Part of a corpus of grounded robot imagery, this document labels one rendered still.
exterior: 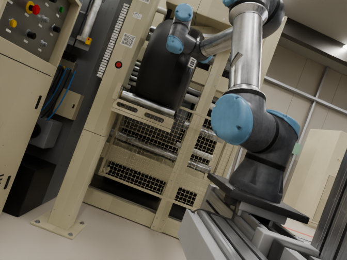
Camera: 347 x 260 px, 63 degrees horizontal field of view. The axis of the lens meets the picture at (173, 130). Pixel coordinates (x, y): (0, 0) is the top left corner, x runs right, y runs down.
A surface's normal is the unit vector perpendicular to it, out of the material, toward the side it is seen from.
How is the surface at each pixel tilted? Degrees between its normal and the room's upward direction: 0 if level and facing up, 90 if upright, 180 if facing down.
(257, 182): 72
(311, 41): 90
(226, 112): 97
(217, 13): 90
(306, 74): 90
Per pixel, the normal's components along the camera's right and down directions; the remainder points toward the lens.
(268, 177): 0.08, -0.29
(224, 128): -0.80, -0.19
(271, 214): 0.14, 0.04
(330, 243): -0.92, -0.36
